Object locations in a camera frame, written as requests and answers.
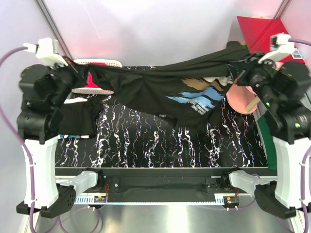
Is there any folded black t shirt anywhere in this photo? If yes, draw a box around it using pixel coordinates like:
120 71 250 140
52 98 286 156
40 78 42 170
58 97 103 137

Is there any black graphic t shirt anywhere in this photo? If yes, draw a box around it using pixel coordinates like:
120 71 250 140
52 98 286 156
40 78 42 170
85 41 251 132

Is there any white plastic basket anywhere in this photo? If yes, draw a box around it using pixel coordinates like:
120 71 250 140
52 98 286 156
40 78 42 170
72 58 122 95

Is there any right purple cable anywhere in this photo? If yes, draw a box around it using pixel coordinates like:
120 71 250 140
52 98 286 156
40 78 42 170
288 37 311 233

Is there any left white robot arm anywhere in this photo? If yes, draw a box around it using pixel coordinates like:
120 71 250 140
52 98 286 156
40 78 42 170
17 37 105 218

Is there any dark green binder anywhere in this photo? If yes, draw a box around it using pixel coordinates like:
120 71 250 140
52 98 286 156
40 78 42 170
257 116 277 171

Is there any red folder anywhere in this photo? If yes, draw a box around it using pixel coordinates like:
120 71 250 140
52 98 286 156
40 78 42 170
237 16 306 65

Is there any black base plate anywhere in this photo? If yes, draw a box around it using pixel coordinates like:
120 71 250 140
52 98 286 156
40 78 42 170
107 176 237 205

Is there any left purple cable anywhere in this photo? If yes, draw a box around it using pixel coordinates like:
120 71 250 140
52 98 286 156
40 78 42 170
0 47 102 233

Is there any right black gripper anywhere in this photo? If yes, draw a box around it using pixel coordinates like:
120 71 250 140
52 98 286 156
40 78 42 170
227 50 279 108

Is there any pink wooden shelf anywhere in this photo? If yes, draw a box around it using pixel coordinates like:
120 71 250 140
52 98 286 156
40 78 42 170
226 16 269 115

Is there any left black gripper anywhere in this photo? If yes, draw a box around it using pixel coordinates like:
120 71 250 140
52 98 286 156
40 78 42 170
46 53 90 108

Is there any pink t shirt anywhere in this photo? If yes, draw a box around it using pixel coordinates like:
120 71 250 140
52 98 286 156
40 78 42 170
85 72 99 89

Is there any aluminium rail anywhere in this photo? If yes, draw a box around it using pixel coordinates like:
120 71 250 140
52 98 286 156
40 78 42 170
54 176 280 195

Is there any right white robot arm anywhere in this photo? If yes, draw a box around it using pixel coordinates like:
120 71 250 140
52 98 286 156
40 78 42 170
220 33 311 219

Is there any purple cable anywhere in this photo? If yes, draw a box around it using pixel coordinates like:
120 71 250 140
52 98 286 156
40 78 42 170
288 37 311 233
0 47 102 233

